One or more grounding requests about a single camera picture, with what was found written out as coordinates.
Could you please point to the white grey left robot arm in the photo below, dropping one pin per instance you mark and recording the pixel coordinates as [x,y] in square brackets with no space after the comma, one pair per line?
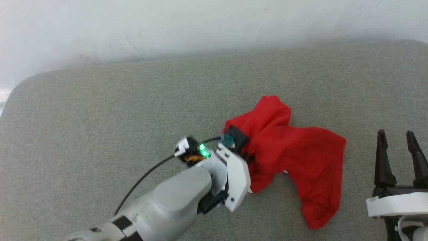
[170,204]

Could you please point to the grey fabric sofa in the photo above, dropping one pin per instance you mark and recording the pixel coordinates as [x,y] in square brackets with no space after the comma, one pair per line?
[100,117]

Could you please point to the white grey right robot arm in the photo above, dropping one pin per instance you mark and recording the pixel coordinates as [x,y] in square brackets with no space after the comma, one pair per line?
[422,235]

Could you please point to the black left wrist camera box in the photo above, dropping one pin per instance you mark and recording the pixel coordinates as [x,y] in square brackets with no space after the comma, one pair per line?
[238,137]

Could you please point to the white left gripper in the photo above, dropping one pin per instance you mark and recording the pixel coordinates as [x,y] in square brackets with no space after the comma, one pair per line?
[238,180]

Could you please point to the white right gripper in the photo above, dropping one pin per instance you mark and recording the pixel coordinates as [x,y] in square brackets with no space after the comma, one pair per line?
[398,204]

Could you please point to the red jersey with white sleeves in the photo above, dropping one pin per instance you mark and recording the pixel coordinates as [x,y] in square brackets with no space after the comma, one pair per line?
[301,157]

